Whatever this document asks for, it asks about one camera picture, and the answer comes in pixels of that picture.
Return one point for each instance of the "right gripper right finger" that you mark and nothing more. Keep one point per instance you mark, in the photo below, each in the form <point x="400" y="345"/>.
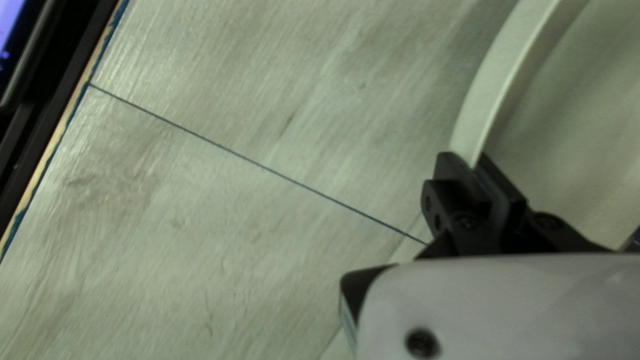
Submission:
<point x="515" y="230"/>

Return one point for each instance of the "black frame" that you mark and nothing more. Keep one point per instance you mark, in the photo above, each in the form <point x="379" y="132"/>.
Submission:
<point x="55" y="90"/>

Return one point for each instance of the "pale round plate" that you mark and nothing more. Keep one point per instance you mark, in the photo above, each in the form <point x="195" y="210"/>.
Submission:
<point x="575" y="125"/>

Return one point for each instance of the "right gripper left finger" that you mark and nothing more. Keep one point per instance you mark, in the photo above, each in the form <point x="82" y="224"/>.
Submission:
<point x="455" y="210"/>

